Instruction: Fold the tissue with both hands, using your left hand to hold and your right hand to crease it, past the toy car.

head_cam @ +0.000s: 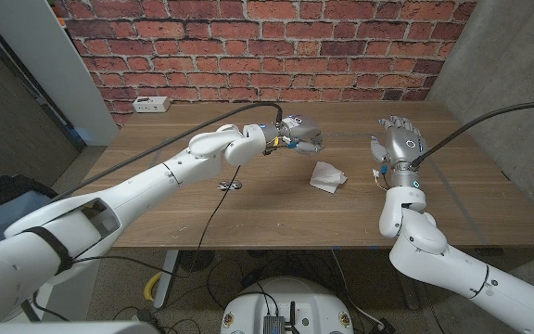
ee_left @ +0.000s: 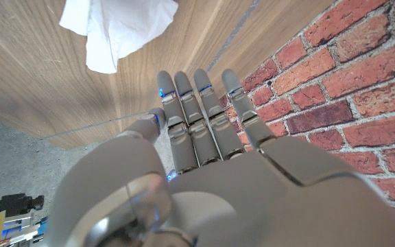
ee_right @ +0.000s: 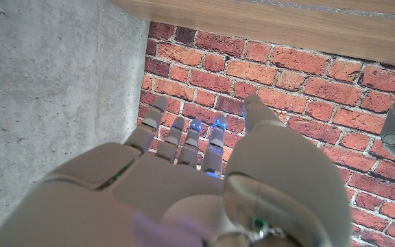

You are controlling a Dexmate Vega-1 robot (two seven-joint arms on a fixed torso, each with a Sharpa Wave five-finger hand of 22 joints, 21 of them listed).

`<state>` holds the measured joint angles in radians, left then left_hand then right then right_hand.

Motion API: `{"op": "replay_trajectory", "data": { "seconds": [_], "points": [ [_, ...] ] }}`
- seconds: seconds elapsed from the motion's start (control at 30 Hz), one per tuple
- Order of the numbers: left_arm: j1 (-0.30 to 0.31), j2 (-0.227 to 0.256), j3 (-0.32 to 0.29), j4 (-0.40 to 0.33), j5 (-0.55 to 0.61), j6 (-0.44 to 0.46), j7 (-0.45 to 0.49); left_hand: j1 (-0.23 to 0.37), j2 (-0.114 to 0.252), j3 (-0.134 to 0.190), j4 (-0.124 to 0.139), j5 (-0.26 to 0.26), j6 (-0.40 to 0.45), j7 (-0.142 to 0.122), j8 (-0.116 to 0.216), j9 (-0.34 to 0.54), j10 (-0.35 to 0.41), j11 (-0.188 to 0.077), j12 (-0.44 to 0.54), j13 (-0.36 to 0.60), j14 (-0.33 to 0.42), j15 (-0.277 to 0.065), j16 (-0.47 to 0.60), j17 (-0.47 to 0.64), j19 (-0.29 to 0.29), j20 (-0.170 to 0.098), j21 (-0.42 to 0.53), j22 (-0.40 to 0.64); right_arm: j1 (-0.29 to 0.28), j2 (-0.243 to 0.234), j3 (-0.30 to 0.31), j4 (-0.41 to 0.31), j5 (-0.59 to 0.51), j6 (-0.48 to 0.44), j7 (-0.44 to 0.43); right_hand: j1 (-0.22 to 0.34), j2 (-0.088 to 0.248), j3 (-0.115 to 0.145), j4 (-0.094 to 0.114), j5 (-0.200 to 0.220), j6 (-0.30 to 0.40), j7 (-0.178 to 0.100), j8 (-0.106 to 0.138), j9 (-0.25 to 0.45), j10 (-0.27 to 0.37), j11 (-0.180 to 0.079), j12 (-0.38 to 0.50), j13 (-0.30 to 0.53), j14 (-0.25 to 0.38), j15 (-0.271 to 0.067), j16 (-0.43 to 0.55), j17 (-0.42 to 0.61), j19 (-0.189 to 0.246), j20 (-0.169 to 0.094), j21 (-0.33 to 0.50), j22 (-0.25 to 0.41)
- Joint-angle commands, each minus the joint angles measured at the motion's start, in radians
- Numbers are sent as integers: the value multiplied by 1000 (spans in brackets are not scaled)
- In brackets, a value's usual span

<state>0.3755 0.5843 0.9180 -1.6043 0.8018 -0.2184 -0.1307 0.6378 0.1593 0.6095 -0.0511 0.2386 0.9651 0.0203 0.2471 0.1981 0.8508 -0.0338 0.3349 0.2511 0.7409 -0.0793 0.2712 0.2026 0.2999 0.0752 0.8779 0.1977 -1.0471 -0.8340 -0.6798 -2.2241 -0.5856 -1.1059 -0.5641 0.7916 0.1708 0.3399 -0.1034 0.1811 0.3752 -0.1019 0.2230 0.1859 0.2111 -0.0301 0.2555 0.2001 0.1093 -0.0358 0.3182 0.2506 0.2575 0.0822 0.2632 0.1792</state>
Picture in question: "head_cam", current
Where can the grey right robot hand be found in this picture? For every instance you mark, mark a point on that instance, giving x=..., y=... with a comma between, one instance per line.
x=401, y=148

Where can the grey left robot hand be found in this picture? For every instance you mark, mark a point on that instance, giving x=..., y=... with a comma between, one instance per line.
x=297, y=134

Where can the white tissue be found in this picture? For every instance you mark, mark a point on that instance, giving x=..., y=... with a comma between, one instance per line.
x=327, y=177

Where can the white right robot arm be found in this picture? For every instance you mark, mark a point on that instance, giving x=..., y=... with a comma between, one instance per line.
x=457, y=269

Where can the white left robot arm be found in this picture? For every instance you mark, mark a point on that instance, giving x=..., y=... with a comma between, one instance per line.
x=109, y=218

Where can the small metal clip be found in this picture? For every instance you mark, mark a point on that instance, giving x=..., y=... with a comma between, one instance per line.
x=230, y=186

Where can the red brick print backdrop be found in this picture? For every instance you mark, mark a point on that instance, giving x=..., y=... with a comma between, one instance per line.
x=271, y=46

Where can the white power strip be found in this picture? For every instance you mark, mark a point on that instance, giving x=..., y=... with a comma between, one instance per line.
x=151, y=104

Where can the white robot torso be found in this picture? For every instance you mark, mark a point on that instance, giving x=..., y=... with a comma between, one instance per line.
x=295, y=297

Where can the grey electronics box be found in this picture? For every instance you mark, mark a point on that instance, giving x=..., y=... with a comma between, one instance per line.
x=274, y=325

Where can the white table leg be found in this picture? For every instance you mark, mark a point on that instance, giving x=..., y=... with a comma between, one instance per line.
x=165, y=278

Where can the black bag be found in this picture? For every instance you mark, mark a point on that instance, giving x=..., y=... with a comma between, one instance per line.
x=3, y=190

